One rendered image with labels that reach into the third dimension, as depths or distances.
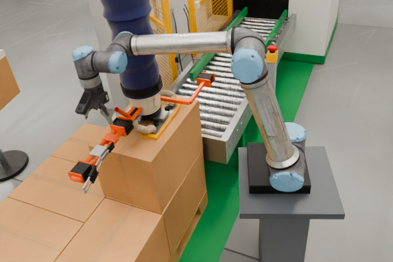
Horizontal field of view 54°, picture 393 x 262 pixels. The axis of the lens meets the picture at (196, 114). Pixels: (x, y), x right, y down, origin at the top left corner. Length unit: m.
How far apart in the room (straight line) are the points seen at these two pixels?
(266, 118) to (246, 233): 1.41
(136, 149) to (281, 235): 0.94
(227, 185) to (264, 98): 1.70
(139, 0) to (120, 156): 0.80
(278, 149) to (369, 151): 1.98
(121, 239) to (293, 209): 0.92
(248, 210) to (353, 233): 1.14
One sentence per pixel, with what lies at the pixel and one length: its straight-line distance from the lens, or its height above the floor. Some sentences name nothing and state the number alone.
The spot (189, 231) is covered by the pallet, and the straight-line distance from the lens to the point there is 2.81.
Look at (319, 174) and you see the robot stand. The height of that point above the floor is 0.75.
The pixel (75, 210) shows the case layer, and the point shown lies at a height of 0.54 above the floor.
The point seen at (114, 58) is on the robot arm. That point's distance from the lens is 1.59.
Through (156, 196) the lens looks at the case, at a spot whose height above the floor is 0.68.
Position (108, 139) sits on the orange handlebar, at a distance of 1.94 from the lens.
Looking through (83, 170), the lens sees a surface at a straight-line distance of 1.79.
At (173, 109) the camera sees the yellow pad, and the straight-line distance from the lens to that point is 2.26.
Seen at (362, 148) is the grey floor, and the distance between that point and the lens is 3.58.
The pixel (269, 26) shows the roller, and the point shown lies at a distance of 4.40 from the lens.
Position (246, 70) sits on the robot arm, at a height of 1.56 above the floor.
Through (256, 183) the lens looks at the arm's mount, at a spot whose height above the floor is 0.81.
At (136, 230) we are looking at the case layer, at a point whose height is 0.54.
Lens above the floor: 2.25
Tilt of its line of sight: 35 degrees down
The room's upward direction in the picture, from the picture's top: 6 degrees counter-clockwise
